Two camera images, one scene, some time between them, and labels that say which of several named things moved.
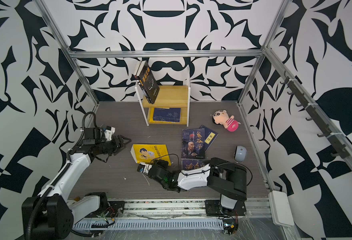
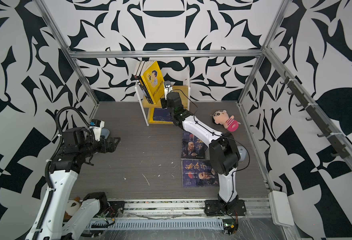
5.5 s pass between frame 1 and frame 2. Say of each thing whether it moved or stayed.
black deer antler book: stayed
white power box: stayed
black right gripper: moved
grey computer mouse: stayed
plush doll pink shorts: stayed
